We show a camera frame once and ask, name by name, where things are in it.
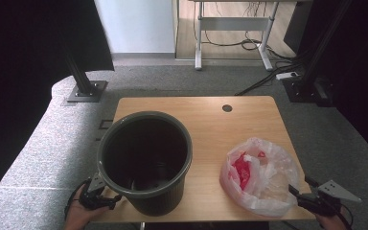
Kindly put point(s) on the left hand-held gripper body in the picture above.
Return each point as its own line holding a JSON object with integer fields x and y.
{"x": 92, "y": 199}

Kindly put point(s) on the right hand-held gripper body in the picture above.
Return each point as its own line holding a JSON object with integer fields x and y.
{"x": 322, "y": 204}

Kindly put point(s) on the clear plastic bag red print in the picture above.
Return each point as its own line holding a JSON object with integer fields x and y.
{"x": 268, "y": 188}

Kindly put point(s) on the black plastic trash can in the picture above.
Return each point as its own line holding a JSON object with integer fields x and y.
{"x": 159, "y": 204}

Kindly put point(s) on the person's right hand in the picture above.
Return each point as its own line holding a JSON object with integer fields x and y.
{"x": 333, "y": 223}

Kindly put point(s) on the person's left hand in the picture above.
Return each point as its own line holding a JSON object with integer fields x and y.
{"x": 78, "y": 217}

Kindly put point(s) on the black metal stand grey base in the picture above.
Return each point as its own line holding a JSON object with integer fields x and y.
{"x": 86, "y": 92}

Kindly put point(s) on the grey round table grommet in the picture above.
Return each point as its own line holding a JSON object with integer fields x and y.
{"x": 227, "y": 108}

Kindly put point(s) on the white power strip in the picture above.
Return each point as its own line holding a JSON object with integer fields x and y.
{"x": 287, "y": 75}

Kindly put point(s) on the black curtain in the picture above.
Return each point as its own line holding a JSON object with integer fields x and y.
{"x": 364, "y": 80}
{"x": 28, "y": 64}

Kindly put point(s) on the black floor socket frame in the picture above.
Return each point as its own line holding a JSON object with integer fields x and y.
{"x": 100, "y": 124}

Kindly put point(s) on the white desk frame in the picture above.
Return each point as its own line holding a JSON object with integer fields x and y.
{"x": 233, "y": 24}

